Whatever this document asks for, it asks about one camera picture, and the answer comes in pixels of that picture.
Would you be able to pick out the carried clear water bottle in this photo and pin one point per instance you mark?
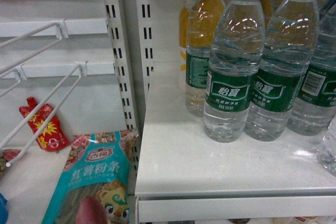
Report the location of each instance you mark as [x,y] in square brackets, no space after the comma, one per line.
[326,149]

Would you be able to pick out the floral packet left edge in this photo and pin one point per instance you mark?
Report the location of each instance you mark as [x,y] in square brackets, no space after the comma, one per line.
[6,156]

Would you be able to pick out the slotted shelf upright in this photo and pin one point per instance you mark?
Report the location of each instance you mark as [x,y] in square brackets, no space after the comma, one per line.
[146,42]
[117,30]

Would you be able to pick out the upper white wire hook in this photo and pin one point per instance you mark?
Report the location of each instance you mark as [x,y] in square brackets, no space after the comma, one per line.
[60,32]

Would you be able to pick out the front-left green label water bottle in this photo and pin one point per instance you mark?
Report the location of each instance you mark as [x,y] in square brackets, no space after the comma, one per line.
[236,51]

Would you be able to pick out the right slotted shelf upright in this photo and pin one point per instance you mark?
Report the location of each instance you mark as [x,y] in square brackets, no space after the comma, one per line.
[146,42]

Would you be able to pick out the yellow drink bottle behind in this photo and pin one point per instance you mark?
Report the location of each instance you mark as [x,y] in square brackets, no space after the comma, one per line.
[183,20]

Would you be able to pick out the back-left water bottle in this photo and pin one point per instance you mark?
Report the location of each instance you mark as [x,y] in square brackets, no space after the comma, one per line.
[202,22]

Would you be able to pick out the left slotted shelf upright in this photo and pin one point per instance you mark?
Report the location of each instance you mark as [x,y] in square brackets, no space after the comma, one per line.
[117,30]

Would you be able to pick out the teal sweet potato noodle bag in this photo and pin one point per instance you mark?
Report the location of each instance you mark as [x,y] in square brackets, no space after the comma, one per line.
[93,185]

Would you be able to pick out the right barcode water bottle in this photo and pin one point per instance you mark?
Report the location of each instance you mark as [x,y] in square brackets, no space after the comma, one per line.
[314,106]

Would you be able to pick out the blue object bottom-left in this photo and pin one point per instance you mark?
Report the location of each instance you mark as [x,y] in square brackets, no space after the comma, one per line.
[3,210]

